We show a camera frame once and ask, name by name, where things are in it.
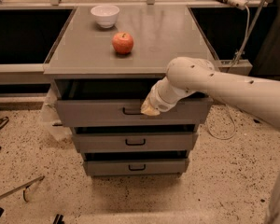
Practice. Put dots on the yellow taped gripper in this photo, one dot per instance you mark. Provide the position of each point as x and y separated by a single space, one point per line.
159 101

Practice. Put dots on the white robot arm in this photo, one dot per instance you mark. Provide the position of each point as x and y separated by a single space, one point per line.
236 165

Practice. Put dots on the red apple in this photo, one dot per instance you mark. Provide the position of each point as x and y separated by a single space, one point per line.
122 43

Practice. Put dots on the grey metal drawer cabinet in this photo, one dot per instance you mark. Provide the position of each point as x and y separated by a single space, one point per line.
103 68

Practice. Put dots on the grey bottom drawer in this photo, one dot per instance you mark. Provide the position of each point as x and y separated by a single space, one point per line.
136 167

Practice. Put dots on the black top drawer handle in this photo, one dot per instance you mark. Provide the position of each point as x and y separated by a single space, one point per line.
131 112

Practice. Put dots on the grey drawer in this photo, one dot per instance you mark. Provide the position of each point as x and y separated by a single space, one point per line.
128 142
100 113
136 167

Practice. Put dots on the grey middle drawer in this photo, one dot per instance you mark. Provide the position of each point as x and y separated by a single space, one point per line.
128 142

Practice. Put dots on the metal rod on floor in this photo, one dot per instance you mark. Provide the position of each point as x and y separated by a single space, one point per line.
25 185

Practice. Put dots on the white ceramic bowl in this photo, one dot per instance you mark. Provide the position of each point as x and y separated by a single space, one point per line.
105 15

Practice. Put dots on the grey top drawer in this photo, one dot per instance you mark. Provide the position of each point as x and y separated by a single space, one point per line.
100 113

